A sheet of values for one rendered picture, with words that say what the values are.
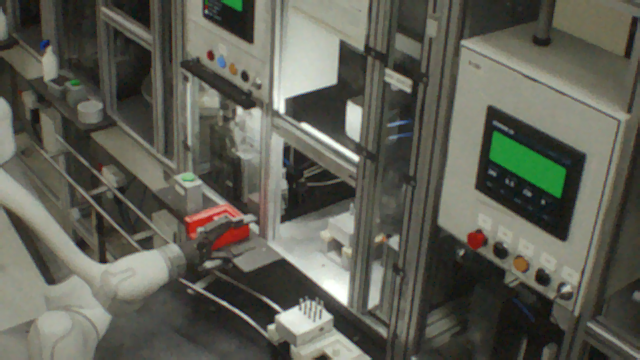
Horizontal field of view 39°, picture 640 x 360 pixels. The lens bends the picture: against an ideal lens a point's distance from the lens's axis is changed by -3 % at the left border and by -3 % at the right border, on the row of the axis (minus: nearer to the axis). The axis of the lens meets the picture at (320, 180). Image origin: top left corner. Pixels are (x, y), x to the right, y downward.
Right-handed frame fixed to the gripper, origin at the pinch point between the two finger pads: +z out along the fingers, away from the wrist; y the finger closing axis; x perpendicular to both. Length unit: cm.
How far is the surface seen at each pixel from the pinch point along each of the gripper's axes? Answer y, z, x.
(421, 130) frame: 42, 21, -39
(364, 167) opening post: 23.0, 22.3, -19.9
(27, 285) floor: -112, -8, 157
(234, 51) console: 35, 20, 36
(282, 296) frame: -57, 38, 31
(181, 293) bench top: -44, 2, 38
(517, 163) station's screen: 49, 18, -69
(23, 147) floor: -113, 41, 277
